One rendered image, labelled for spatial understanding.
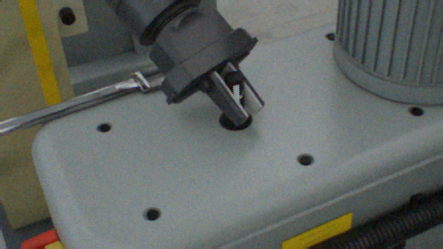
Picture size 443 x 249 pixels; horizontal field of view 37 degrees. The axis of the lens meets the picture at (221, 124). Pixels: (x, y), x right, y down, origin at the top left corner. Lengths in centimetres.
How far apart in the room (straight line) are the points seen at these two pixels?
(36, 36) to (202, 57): 196
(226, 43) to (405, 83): 21
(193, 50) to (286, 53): 18
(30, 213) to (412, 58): 261
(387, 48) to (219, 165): 22
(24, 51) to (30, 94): 20
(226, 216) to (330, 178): 12
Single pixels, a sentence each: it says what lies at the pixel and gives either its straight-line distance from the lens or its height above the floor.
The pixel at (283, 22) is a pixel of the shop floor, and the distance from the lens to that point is 439.
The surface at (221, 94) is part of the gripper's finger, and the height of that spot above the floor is 194.
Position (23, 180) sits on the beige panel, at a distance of 304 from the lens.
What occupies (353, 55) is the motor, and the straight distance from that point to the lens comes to 79.
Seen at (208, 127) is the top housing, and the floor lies 189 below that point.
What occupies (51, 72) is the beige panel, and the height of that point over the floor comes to 82.
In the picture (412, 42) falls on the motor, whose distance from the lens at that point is 73.
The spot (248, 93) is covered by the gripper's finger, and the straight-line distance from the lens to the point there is 72.
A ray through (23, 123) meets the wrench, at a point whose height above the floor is 190.
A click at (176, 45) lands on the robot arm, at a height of 198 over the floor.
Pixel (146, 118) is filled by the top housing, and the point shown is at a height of 189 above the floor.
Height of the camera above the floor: 238
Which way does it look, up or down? 41 degrees down
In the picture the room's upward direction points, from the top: 3 degrees counter-clockwise
